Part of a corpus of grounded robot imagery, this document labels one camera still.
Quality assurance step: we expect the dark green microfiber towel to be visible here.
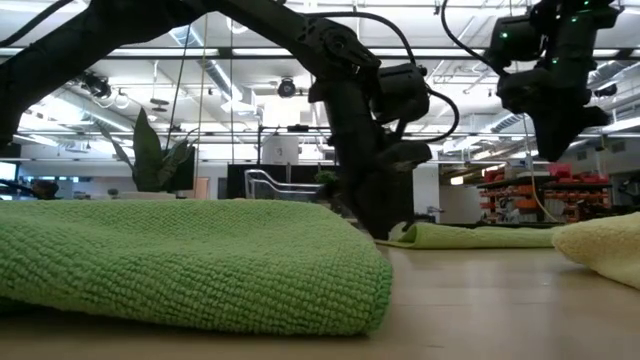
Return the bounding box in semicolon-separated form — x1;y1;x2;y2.
0;198;394;337

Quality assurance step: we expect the light green microfiber towel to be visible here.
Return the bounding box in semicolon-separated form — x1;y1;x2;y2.
374;221;557;251

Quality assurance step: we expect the shelf with orange bins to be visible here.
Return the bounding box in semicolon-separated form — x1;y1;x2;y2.
476;162;615;225

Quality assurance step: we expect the person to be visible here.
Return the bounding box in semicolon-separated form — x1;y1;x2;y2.
30;179;62;201

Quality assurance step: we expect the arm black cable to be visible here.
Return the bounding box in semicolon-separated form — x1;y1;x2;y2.
309;10;462;144
439;0;507;77

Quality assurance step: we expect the thin black hanging cable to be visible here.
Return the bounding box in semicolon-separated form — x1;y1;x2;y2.
166;22;194;151

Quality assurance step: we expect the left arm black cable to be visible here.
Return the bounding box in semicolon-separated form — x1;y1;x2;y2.
309;10;462;144

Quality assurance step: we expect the round black ceiling fixture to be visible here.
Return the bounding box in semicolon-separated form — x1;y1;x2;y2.
276;76;298;100

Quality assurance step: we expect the yellow microfiber towel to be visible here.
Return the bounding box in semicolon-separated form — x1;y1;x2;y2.
551;211;640;292

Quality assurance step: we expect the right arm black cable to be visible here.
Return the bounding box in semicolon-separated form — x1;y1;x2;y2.
439;0;507;77

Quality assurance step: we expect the yellow hanging cable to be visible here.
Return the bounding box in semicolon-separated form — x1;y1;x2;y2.
521;113;562;224

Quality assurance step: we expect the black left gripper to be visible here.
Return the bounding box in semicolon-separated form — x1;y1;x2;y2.
309;78;434;241

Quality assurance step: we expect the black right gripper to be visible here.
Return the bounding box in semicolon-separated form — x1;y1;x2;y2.
497;62;612;163

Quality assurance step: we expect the artificial plant in white pot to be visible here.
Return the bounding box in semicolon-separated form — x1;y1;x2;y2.
95;107;197;202

